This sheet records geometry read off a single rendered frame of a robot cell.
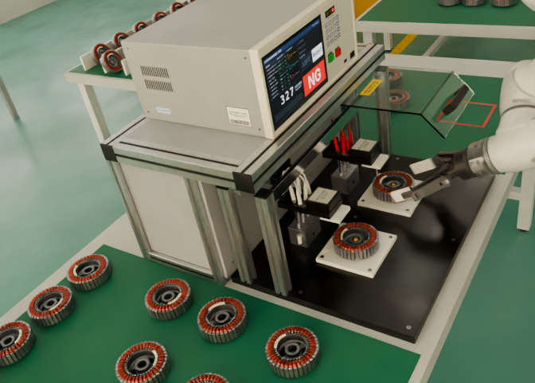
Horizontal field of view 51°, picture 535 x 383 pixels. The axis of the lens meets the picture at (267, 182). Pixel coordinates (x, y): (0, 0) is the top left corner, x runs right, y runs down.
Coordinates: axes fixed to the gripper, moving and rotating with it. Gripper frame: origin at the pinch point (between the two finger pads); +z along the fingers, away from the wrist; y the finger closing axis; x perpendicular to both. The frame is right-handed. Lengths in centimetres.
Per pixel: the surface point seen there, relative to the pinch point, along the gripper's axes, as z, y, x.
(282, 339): 7, 57, 1
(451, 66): 19, -89, -2
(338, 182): 16.7, 4.1, -7.6
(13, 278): 209, 31, -25
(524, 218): 24, -90, 72
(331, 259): 8.0, 30.9, 0.2
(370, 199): 9.2, 5.3, -0.5
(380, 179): 6.4, 0.5, -3.1
